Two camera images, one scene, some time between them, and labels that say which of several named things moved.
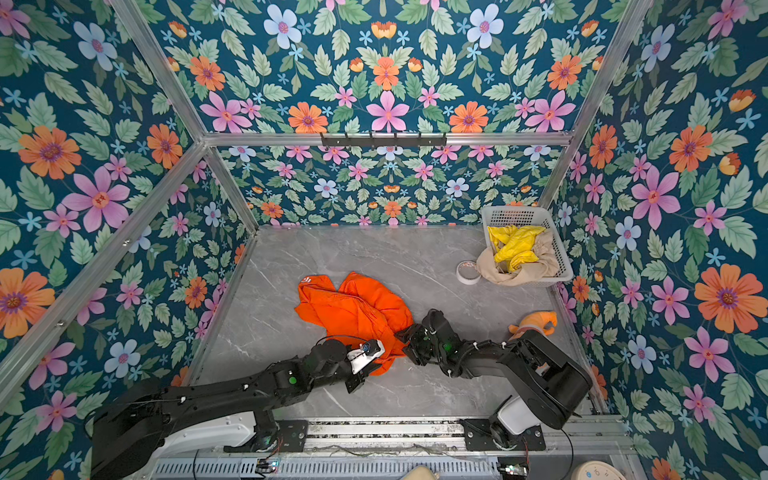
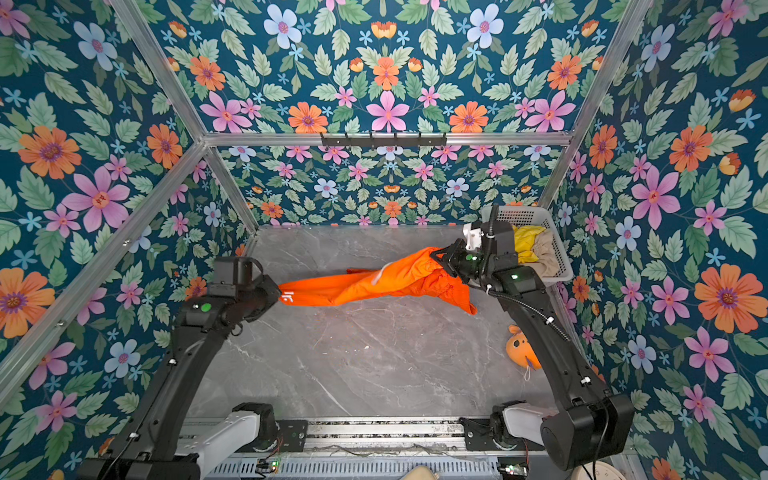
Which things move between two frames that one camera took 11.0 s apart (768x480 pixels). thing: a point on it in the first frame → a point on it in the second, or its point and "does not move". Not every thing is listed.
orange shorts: (358, 308) → (421, 273)
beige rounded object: (421, 472) does not move
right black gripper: (415, 332) → (455, 252)
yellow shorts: (514, 245) does not move
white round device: (596, 470) does not move
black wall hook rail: (384, 141) does not move
